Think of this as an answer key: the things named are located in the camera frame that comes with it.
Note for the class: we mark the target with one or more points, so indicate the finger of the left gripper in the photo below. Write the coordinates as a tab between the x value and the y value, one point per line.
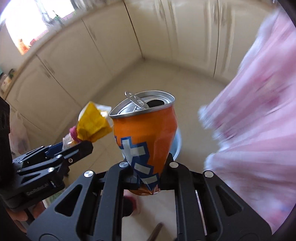
68	156
40	154

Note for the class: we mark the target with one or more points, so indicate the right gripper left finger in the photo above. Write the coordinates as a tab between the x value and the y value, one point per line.
90	209

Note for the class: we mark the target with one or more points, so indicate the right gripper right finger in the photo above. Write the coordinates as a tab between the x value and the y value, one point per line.
208	209

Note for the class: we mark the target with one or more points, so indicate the yellow pink candy wrapper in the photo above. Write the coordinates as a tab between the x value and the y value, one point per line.
93	124

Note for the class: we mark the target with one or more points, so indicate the orange crushed soda can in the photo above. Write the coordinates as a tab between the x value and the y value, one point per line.
144	126

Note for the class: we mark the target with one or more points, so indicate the person left hand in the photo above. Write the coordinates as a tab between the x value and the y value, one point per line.
21	216

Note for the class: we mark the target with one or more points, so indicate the lower cream cabinets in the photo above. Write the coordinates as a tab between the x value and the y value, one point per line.
75	60

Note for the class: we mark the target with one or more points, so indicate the pink checkered tablecloth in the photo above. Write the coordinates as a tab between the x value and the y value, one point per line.
253	120

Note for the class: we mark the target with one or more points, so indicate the window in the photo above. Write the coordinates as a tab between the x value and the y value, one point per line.
29	21

